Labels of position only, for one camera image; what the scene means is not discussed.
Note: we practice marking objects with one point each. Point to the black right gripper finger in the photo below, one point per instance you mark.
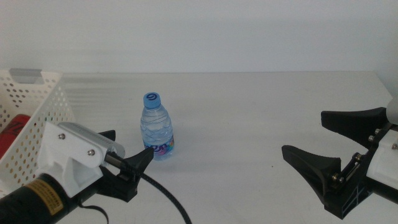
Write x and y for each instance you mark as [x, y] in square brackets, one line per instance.
[314, 168]
[354, 123]

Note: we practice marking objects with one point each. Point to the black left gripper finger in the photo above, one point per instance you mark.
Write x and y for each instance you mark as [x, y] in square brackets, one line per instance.
[144, 157]
[109, 135]

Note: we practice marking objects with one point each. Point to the blue-capped water bottle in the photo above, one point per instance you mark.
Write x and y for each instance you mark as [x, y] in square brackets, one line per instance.
[157, 130]

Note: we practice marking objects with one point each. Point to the red soda can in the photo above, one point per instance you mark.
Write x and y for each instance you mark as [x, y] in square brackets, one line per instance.
[12, 130]

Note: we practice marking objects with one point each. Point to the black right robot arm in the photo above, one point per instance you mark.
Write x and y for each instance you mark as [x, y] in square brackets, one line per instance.
[385, 191]

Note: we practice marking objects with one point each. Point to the white perforated plastic basket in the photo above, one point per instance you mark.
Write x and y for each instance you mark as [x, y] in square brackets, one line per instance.
[28, 143]

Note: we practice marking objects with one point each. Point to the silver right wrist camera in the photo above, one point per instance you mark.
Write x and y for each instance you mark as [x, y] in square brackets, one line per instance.
[393, 110]

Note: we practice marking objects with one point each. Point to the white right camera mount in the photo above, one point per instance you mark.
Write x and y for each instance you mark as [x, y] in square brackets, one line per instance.
[385, 158]

